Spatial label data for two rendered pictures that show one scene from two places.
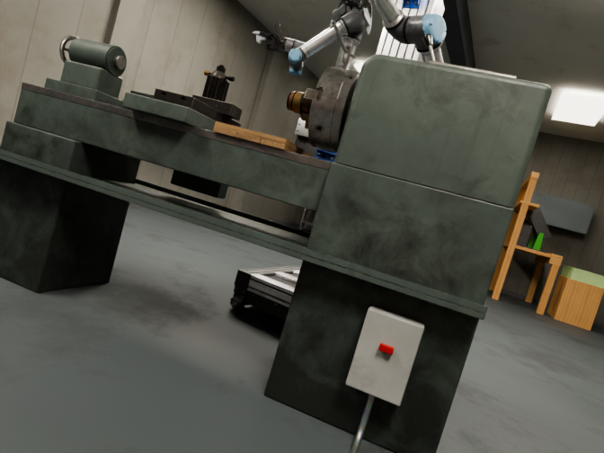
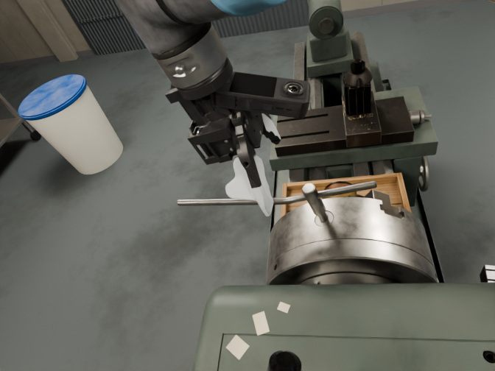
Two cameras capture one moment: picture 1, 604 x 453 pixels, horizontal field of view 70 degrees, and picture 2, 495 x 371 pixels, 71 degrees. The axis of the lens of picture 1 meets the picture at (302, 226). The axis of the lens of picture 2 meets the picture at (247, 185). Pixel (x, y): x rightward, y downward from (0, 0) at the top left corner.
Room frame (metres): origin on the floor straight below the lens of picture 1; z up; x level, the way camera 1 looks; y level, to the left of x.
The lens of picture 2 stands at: (1.65, -0.35, 1.74)
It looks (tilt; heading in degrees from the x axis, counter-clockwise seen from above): 46 degrees down; 96
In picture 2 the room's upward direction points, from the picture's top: 21 degrees counter-clockwise
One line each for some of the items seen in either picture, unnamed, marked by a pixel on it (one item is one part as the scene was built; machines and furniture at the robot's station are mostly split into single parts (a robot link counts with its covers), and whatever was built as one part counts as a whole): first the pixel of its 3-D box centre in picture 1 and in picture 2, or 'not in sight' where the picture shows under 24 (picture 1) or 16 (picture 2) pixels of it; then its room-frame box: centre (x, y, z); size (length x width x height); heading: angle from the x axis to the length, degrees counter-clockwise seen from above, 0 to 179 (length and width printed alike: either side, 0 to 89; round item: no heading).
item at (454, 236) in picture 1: (386, 298); not in sight; (1.64, -0.39, 0.43); 0.60 x 0.48 x 0.86; 74
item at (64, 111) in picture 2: not in sight; (77, 127); (0.22, 2.25, 0.34); 0.55 x 0.55 x 0.67
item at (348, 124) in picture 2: (216, 107); (359, 118); (1.97, 0.52, 1.00); 0.20 x 0.10 x 0.05; 74
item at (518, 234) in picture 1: (550, 248); not in sight; (7.18, -4.05, 1.02); 1.58 x 1.48 x 2.05; 156
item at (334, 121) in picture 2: (200, 112); (339, 126); (1.91, 0.56, 0.95); 0.43 x 0.18 x 0.04; 164
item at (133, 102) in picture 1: (190, 123); (345, 128); (1.95, 0.60, 0.90); 0.53 x 0.30 x 0.06; 164
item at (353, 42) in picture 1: (343, 64); not in sight; (2.63, 0.03, 1.54); 0.15 x 0.12 x 0.55; 177
